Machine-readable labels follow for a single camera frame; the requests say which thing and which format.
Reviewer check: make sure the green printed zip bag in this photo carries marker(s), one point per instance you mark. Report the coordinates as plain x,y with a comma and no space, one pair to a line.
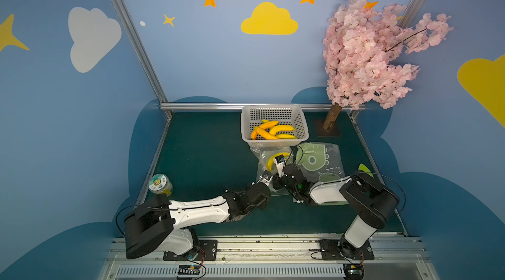
322,167

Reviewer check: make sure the white perforated plastic basket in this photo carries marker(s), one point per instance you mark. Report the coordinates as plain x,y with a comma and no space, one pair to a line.
253,116

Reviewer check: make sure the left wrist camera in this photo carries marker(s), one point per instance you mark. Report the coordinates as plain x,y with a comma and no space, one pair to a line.
265,178

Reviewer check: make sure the yellow banana bag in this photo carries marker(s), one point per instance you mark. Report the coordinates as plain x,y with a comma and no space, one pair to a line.
286,136
270,163
276,129

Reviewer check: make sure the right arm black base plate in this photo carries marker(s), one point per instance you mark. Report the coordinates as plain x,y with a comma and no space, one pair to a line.
333,249

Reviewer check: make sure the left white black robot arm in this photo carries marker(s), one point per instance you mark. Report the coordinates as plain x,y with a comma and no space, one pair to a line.
148,225

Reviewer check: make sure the clear zip bag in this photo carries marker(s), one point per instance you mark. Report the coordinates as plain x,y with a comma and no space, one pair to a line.
264,153

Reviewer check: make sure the pink blossom artificial tree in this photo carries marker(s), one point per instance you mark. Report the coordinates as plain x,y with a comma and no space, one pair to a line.
360,47

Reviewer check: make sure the small round labelled jar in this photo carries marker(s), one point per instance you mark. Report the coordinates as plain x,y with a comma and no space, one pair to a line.
159,184

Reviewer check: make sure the orange banana bag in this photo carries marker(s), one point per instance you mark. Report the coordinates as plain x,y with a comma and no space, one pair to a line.
263,133
265,126

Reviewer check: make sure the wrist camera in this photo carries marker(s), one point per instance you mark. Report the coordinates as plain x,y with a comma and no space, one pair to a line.
279,161
265,178

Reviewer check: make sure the green toy shovel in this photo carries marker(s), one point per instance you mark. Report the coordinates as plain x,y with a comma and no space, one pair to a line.
364,169

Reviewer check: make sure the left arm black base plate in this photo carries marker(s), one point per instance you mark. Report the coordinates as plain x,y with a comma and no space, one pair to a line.
197,250

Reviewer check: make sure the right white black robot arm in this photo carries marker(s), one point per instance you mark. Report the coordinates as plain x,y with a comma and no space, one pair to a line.
373,202

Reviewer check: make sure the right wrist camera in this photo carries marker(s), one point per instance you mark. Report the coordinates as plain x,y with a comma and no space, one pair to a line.
279,161

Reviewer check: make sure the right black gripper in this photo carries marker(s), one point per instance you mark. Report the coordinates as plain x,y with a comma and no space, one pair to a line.
287,171

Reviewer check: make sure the aluminium front rail frame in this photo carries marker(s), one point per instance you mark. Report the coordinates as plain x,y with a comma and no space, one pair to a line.
298,256

